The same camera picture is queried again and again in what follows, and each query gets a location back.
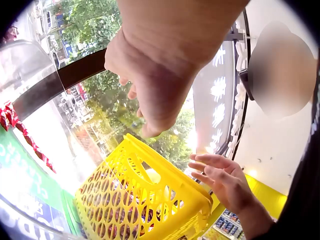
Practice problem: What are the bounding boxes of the lit white sign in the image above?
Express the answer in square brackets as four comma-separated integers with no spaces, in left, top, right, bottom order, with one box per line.
[194,41,237,153]

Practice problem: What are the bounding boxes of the green banner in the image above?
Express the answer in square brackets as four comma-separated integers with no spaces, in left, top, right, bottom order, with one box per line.
[0,127,82,237]

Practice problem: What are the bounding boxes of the clear plastic cover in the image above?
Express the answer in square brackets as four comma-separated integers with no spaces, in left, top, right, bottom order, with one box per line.
[0,39,66,94]

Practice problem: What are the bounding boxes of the shop window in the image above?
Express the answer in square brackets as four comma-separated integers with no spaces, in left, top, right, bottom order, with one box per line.
[15,0,248,175]

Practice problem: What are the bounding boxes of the full shop shelf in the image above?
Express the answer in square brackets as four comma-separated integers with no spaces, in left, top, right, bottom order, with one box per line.
[212,209,246,240]

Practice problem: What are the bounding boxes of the person's right little finger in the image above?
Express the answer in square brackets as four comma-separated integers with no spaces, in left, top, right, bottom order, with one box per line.
[204,184,220,200]

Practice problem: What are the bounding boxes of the person's right ring finger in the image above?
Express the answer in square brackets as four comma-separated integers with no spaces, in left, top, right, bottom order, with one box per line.
[191,172,215,187]

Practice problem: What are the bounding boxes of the person's right middle finger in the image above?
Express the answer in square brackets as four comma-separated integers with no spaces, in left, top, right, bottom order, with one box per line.
[187,162,216,175]

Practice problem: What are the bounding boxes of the dark brown window bar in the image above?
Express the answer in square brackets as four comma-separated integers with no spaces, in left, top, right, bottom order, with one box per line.
[12,48,108,121]

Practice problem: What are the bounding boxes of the pile of colourful packets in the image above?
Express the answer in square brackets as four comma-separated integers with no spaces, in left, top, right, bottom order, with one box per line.
[82,168,177,240]

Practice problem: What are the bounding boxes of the person's left fingers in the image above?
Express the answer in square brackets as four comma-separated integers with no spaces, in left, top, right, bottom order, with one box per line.
[118,74,163,138]

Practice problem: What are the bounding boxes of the string of red packets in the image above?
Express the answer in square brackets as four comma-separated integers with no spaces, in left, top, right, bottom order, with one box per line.
[0,101,57,173]

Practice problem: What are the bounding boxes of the person's right hand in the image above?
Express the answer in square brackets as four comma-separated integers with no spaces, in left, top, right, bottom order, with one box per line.
[187,153,253,215]

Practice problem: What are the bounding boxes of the white flower garland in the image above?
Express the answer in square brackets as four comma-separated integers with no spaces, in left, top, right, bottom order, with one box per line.
[229,21,251,160]

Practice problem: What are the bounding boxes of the person's left hand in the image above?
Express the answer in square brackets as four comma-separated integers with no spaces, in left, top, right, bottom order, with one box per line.
[104,0,251,138]

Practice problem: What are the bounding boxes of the person's body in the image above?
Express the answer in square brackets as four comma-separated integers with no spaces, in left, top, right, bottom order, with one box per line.
[275,75,320,240]

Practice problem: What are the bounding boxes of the yellow plastic mesh basket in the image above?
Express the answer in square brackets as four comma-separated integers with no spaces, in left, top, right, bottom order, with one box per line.
[74,133,214,240]

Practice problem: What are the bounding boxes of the person's right index finger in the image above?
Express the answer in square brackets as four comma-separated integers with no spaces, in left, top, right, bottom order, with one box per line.
[190,153,227,166]

